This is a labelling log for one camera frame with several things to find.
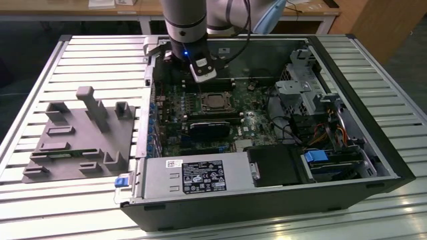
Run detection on silver power supply unit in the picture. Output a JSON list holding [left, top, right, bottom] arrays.
[[131, 152, 260, 201]]

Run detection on grey metal drive cage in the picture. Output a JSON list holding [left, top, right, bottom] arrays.
[[275, 48, 344, 116]]

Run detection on black graphics card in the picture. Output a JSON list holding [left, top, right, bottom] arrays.
[[188, 119, 234, 141]]

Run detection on black PC case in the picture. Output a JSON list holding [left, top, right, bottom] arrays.
[[117, 33, 418, 232]]

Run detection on black wire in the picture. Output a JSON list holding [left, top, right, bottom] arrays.
[[268, 113, 306, 146]]

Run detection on coloured wire bundle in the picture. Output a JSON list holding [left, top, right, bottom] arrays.
[[308, 124, 348, 148]]

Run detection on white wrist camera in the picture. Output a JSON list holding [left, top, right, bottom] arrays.
[[188, 52, 219, 83]]

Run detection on metal socket cover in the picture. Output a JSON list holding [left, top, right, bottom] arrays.
[[196, 92, 234, 112]]

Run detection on blue disk carrier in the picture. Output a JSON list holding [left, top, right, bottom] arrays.
[[303, 149, 328, 165]]

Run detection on green motherboard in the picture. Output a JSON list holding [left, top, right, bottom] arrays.
[[155, 77, 282, 157]]

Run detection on black RAM slots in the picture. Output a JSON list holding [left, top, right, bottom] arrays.
[[188, 77, 234, 92], [187, 112, 242, 124]]

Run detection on CPU socket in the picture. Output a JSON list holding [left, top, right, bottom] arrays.
[[191, 91, 236, 115]]

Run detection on grey parts rack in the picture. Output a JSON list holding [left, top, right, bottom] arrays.
[[20, 85, 140, 185]]

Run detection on silver CPU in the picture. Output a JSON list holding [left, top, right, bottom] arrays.
[[202, 94, 226, 107]]

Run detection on wooden cabinet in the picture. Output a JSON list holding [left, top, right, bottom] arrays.
[[328, 0, 427, 65]]

